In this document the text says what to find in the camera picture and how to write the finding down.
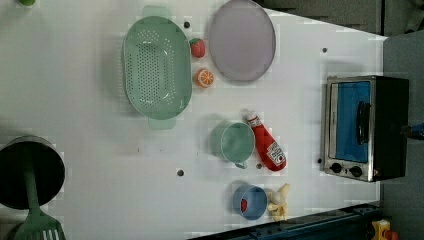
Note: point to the black and steel toaster oven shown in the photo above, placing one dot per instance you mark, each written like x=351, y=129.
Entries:
x=363, y=120

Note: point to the green slotted spatula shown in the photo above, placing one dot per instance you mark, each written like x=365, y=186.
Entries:
x=37, y=225

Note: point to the toy orange half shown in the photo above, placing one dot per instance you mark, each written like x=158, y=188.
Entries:
x=204, y=78

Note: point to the toy peeled banana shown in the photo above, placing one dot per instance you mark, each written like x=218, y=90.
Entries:
x=277, y=204

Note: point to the small green object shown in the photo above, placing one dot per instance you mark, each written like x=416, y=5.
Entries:
x=27, y=2

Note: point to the green plastic cup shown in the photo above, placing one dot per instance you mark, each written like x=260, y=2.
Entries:
x=233, y=142

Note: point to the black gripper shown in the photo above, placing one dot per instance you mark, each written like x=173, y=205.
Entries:
x=413, y=131

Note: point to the red ketchup bottle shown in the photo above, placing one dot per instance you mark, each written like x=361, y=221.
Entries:
x=269, y=151

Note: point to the black utensil holder pot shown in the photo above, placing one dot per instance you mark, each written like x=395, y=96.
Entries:
x=48, y=167

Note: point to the toy strawberry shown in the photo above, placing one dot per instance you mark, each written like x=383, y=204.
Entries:
x=198, y=48

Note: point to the lavender round plate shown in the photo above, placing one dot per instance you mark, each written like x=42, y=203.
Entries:
x=242, y=40

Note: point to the small red toy in cup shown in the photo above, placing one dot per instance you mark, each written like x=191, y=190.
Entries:
x=244, y=205

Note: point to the green perforated colander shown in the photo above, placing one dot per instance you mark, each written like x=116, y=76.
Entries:
x=156, y=64

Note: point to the blue plastic cup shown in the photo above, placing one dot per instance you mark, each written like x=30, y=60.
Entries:
x=256, y=198

